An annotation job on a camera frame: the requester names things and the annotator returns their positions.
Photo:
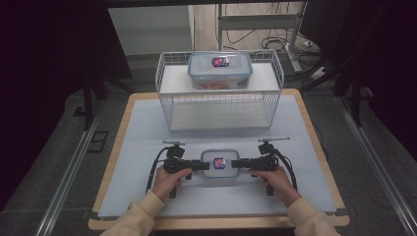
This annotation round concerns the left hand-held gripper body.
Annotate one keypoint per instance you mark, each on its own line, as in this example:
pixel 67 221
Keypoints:
pixel 175 164

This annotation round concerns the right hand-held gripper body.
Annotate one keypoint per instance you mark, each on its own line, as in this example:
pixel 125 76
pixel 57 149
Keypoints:
pixel 267 162

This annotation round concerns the small clear food container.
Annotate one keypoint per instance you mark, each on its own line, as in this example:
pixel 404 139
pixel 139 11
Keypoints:
pixel 220 157

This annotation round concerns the large clear food container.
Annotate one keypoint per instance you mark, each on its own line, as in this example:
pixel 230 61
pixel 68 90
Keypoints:
pixel 219 70

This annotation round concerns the person's left hand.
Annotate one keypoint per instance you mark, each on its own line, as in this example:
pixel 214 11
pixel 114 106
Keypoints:
pixel 165 185

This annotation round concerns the person's right hand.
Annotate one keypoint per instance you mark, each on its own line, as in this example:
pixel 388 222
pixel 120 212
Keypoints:
pixel 278 185

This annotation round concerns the pale blue table mat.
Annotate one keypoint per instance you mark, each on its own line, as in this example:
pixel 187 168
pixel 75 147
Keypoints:
pixel 223 196

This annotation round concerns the wooden table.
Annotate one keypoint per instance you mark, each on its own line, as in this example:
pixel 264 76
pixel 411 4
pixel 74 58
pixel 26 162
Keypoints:
pixel 229 223

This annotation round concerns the black tape patch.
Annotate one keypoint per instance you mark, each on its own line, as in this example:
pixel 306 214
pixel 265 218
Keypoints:
pixel 93 215
pixel 342 212

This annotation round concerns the white power strip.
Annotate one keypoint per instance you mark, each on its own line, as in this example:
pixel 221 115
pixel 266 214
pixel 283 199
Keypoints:
pixel 317 73

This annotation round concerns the dark metal stand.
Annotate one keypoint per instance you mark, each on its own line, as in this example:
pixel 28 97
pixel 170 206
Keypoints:
pixel 355 98
pixel 88 101

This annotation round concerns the white cabinet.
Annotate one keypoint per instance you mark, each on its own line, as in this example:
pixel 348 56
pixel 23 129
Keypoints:
pixel 149 29

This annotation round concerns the dark curtain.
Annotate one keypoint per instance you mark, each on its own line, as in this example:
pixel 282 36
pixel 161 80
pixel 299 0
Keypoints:
pixel 39 82
pixel 390 65

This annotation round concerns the black floor bracket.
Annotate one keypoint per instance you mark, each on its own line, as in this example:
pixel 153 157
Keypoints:
pixel 98 141

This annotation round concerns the metal floor rail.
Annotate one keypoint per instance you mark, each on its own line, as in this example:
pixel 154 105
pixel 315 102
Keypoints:
pixel 377 160
pixel 65 177

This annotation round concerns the white metal desk frame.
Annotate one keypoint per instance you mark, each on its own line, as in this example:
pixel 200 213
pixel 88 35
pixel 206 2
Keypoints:
pixel 259 22

